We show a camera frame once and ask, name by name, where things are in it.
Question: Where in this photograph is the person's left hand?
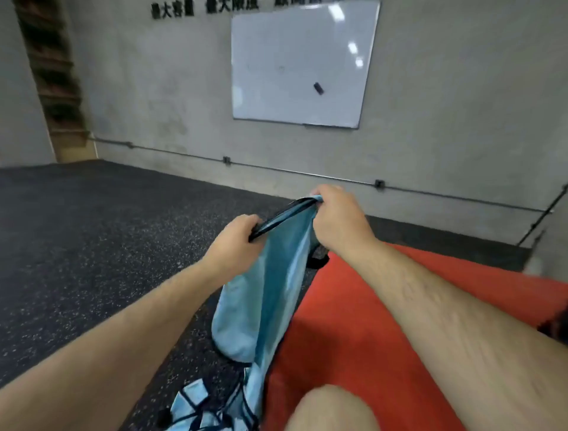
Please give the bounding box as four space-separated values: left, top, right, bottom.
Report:
202 214 267 285

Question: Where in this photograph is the person's right hand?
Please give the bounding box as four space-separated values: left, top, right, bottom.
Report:
310 184 382 258

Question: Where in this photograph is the light blue drawstring bag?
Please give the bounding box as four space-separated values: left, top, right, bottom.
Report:
166 195 331 431

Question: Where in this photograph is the person's left forearm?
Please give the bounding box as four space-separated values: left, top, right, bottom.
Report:
0 258 231 431

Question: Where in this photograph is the person's right forearm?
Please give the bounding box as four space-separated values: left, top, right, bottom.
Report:
330 240 568 431

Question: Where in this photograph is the red floor mat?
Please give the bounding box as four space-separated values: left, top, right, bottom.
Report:
261 242 568 431

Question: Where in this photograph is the person's knee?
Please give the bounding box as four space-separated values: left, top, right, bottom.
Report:
291 384 380 431

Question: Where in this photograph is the slanted metal corner conduit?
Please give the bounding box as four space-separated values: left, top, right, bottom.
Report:
516 183 568 248

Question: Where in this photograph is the long metal wall conduit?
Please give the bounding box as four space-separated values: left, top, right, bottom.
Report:
88 134 554 214

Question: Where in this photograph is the white wall whiteboard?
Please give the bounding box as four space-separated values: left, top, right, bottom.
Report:
230 0 381 130

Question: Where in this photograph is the wooden wall shelf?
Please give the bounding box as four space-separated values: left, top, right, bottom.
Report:
12 0 99 163

